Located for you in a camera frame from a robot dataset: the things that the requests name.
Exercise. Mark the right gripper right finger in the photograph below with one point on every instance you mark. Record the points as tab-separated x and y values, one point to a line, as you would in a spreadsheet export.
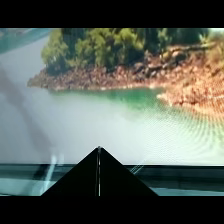
120	180

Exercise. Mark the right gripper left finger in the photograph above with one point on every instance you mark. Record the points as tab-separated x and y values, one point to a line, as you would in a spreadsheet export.
80	180

